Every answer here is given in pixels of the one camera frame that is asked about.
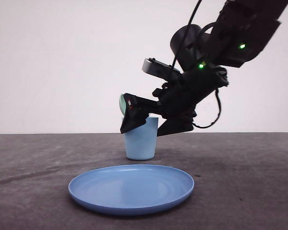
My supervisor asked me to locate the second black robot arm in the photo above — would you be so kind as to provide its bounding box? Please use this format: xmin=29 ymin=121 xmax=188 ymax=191
xmin=120 ymin=0 xmax=288 ymax=136

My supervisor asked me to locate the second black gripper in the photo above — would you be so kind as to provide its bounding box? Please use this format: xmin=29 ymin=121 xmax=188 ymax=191
xmin=120 ymin=65 xmax=228 ymax=137

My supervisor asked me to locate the blue plastic plate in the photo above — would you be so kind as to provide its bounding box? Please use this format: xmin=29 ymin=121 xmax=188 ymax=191
xmin=68 ymin=164 xmax=195 ymax=216

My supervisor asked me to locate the mint green plastic spoon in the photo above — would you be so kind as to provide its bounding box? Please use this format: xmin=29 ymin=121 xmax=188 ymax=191
xmin=119 ymin=94 xmax=126 ymax=116

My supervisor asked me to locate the light blue plastic cup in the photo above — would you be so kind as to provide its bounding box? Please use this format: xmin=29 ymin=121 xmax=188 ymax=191
xmin=123 ymin=117 xmax=158 ymax=161

